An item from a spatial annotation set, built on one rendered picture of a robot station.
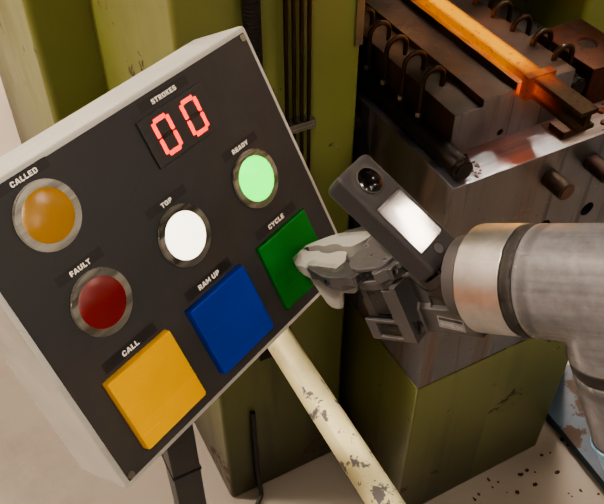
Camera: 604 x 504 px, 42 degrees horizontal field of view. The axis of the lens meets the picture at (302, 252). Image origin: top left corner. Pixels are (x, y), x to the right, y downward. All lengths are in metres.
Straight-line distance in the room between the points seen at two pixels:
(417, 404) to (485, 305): 0.81
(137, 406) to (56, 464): 1.21
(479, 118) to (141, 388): 0.61
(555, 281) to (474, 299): 0.07
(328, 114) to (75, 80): 0.52
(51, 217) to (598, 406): 0.44
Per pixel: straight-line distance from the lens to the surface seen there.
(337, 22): 1.06
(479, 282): 0.62
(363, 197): 0.66
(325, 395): 1.15
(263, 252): 0.77
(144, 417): 0.71
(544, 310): 0.60
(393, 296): 0.69
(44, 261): 0.65
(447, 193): 1.06
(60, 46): 1.44
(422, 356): 1.31
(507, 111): 1.13
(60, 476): 1.89
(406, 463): 1.58
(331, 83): 1.11
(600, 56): 1.24
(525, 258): 0.60
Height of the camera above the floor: 1.58
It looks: 45 degrees down
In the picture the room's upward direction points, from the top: straight up
